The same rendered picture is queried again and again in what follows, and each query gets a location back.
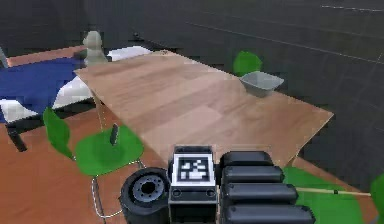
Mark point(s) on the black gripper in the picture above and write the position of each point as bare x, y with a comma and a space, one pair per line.
144, 195

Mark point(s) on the bed with blue blanket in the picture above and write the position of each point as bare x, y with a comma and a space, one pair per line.
36, 86

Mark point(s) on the white pillow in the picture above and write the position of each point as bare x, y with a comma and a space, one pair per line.
128, 52

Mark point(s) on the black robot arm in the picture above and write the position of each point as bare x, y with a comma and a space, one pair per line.
246, 186

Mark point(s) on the green chair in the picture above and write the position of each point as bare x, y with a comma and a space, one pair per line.
246, 62
100, 150
333, 203

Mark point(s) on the light wooden table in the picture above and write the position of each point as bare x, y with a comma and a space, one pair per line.
186, 100

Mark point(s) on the grey bowl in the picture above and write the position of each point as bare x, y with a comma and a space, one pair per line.
261, 82

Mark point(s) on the pale grey statue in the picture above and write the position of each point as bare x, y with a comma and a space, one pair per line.
93, 48

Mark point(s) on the small black remote control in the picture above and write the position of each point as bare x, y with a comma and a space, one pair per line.
114, 134

